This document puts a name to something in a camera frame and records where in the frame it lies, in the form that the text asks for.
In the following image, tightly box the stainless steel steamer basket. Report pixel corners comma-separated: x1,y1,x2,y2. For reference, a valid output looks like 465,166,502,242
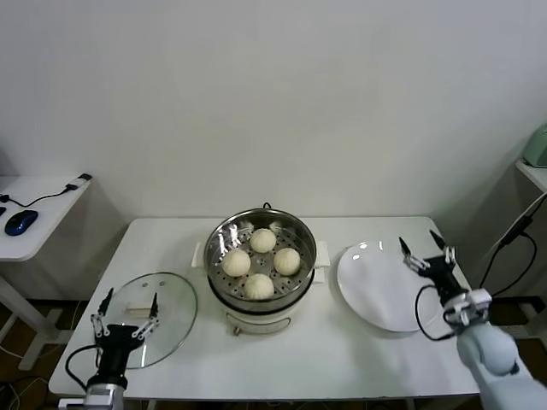
191,208,331,302

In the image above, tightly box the white side desk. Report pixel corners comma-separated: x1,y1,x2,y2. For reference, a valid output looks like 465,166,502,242
0,173,96,371

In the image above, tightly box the black cable with adapter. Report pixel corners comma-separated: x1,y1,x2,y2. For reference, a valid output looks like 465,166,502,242
0,173,94,207

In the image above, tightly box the round glass pot lid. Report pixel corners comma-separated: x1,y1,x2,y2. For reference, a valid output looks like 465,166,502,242
94,272,199,371

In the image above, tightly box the pale green appliance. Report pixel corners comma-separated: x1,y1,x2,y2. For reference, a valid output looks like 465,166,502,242
523,124,547,168

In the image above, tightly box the white side table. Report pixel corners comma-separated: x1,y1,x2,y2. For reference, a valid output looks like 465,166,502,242
515,158,547,196

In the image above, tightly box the blue computer mouse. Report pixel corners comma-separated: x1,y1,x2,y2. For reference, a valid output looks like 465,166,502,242
4,209,38,236

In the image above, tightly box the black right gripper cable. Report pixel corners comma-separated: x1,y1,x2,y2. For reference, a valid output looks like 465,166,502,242
415,284,456,342

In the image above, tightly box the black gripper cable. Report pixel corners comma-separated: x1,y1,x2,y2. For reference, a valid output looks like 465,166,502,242
415,284,456,342
64,344,103,392

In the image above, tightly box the black inline adapter cable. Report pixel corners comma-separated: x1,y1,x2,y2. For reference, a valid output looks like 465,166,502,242
478,198,540,300

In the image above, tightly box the white steamed baozi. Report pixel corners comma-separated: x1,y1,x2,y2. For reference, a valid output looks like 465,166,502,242
250,228,278,254
244,272,275,301
221,249,252,278
273,248,302,277

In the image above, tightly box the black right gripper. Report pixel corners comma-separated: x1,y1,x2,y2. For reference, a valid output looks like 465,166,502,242
398,229,462,300

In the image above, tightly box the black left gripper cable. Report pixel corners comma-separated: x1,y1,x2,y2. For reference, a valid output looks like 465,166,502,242
64,344,103,392

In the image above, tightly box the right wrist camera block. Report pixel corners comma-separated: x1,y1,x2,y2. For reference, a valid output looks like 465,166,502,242
442,288,492,328

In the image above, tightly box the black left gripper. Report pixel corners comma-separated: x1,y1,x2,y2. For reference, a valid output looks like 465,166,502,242
89,288,160,380

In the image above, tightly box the white round plate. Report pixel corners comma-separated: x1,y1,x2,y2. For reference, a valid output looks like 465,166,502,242
336,241,448,333

